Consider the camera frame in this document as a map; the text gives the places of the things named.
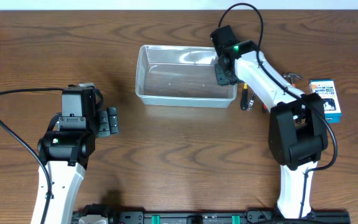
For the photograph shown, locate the claw hammer red black handle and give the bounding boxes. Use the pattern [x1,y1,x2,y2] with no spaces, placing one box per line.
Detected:
[283,72,303,87]

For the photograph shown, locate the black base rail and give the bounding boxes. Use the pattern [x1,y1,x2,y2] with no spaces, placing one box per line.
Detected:
[70,204,351,224]

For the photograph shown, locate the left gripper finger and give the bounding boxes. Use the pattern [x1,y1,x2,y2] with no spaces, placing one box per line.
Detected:
[96,110,111,138]
[107,107,119,134]

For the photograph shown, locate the right black cable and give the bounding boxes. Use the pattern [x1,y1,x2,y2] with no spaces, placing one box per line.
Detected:
[218,2,339,218]

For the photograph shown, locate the clear plastic container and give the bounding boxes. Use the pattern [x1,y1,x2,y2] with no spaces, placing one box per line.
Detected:
[135,45,237,108]

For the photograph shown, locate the black cable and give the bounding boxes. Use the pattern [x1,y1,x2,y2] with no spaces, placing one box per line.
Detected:
[0,88,65,224]
[218,2,339,218]

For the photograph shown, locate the blue white cardboard box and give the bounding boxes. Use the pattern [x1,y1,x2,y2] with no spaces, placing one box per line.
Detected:
[309,79,342,123]

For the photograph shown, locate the black yellow screwdriver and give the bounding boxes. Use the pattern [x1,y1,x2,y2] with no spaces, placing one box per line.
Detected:
[241,83,248,111]

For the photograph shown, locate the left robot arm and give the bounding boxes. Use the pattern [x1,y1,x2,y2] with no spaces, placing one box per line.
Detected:
[31,84,119,223]

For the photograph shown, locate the red handled pliers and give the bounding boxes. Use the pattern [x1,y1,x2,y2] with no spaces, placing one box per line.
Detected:
[262,105,269,113]

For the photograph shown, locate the left black cable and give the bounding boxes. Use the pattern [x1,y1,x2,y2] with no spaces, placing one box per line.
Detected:
[0,88,65,224]

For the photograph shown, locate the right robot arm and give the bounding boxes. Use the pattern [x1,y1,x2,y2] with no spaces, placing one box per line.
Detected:
[210,26,328,218]

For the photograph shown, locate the silver socket wrench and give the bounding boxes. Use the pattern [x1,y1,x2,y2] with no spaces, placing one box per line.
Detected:
[247,92,256,110]

